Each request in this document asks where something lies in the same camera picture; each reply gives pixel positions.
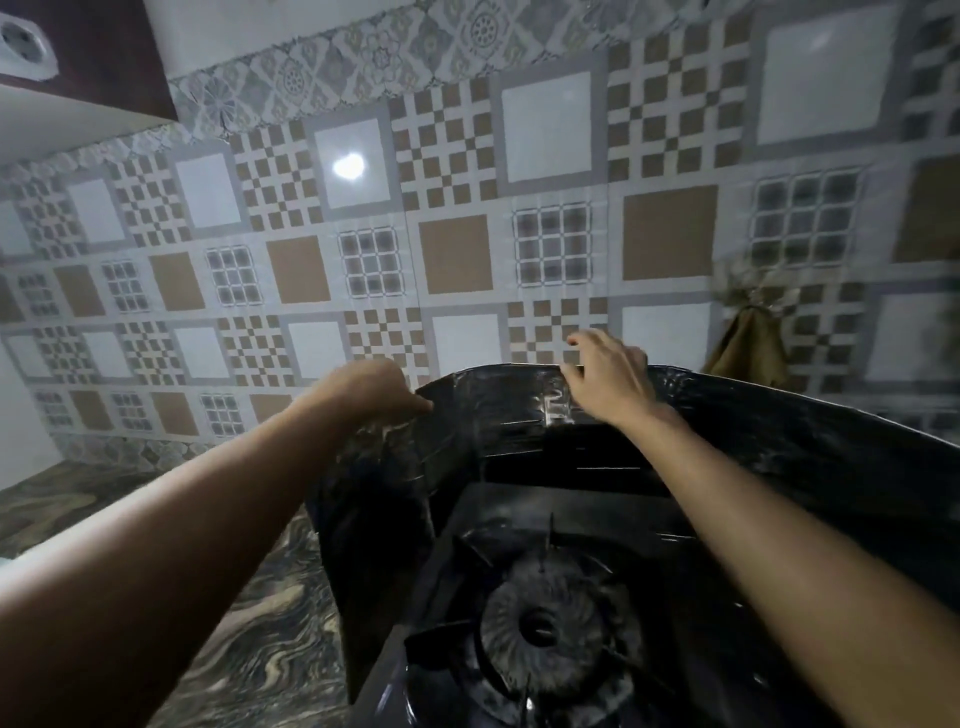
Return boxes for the brown wall cabinet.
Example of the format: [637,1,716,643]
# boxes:
[0,0,180,171]

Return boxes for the person's left forearm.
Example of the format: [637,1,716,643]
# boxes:
[0,390,355,728]

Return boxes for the brown hanging cloth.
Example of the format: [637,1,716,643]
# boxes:
[703,303,793,391]

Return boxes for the person's left hand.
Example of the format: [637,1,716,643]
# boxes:
[311,358,435,459]

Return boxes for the person's right forearm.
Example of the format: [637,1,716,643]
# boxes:
[618,403,960,728]

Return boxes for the white wall socket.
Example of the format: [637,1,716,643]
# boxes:
[0,13,62,81]

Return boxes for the black stove splash guard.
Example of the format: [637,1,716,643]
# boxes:
[307,363,960,706]

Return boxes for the black gas stove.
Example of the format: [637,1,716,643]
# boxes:
[348,480,826,728]

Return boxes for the round grey stove burner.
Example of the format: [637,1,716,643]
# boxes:
[480,558,646,699]

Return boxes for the person's right hand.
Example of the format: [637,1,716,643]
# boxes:
[559,328,663,434]

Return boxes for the black pan support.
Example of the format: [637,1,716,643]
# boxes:
[405,513,680,728]

